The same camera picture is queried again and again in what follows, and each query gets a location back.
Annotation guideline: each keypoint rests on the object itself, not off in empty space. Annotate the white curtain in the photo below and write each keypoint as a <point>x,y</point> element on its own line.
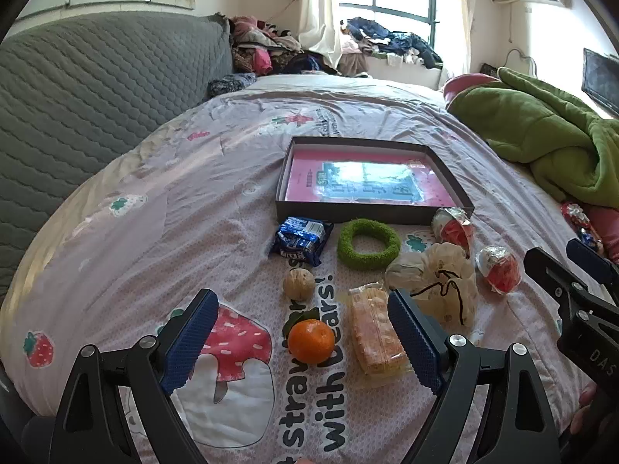
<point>317,9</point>
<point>454,14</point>

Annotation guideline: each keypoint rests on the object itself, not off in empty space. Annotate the walnut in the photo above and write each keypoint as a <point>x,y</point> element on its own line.
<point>299,284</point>

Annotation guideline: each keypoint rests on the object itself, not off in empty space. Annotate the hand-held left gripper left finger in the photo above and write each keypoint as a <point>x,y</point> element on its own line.
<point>189,343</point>

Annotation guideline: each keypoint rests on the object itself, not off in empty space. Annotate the pink picture book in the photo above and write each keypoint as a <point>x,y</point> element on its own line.
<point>309,174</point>

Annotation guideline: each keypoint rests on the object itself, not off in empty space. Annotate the pile of blue clothes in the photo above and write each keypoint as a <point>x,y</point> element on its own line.
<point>391,41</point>

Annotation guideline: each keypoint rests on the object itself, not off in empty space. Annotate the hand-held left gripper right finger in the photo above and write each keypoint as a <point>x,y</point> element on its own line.
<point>415,343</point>

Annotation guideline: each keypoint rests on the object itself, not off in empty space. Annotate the green fleece blanket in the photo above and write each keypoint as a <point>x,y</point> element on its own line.
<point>541,125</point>

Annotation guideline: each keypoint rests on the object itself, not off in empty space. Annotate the pile of mixed clothes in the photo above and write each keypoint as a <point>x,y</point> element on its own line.
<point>271,46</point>

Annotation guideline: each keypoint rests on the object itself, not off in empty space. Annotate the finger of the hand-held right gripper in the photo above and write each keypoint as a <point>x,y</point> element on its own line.
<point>587,257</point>
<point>551,275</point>

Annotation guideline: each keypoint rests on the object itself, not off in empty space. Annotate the pink printed bed sheet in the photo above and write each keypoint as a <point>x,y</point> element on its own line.
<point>145,251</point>

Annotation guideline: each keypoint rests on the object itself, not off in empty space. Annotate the person's right hand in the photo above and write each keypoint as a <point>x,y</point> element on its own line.
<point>584,401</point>

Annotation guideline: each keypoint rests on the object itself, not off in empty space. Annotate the beige cloth bundle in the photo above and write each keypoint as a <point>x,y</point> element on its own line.
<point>353,64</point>

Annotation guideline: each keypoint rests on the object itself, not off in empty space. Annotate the shallow cardboard box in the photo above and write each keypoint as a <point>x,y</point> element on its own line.
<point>283,203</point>

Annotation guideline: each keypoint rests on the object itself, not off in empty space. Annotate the clear red snack cup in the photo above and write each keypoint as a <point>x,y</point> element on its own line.
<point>498,270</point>
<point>452,232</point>

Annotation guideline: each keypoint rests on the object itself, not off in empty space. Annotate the grey quilted headboard cover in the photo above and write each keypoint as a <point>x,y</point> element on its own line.
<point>87,87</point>

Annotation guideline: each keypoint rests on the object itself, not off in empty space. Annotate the shiny red snack packets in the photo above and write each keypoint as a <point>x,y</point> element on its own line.
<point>578,217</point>

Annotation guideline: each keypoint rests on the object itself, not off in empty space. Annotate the tangerine with leaves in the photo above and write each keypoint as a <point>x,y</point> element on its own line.
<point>312,341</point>

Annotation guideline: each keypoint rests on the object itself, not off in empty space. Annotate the cracker packet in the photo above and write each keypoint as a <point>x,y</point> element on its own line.
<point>375,333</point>

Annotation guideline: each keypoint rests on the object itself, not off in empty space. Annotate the pink pillow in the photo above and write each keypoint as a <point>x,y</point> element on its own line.
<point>464,88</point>

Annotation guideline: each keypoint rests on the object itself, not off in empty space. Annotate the dark patterned cloth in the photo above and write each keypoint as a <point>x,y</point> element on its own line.
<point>232,84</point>

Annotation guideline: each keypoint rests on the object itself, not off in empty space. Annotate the blue cookie packet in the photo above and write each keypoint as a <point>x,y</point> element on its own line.
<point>300,241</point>

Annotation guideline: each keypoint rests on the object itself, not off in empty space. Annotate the black television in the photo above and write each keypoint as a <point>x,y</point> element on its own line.
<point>599,80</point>

